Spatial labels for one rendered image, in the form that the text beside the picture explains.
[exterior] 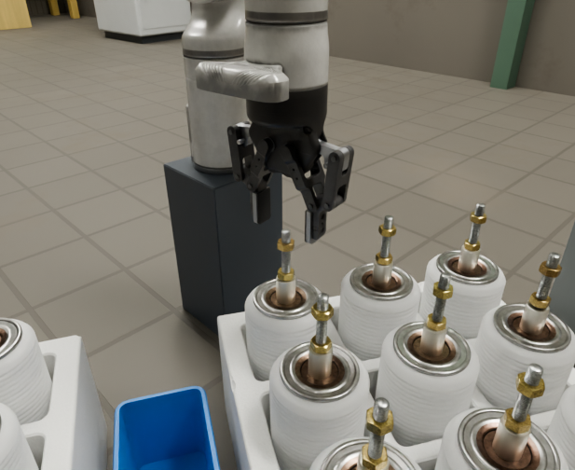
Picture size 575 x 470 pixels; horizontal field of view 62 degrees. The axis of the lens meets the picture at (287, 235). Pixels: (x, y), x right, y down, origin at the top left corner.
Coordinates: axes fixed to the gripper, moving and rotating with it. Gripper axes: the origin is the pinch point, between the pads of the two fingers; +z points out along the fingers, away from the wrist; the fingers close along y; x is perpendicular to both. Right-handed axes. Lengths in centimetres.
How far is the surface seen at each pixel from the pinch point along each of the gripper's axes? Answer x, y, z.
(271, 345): 4.8, -1.6, 13.2
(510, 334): -9.0, -22.3, 10.0
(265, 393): 7.7, -2.9, 17.4
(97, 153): -50, 124, 35
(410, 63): -257, 103, 32
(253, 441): 13.0, -6.0, 17.2
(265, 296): 1.7, 1.9, 9.9
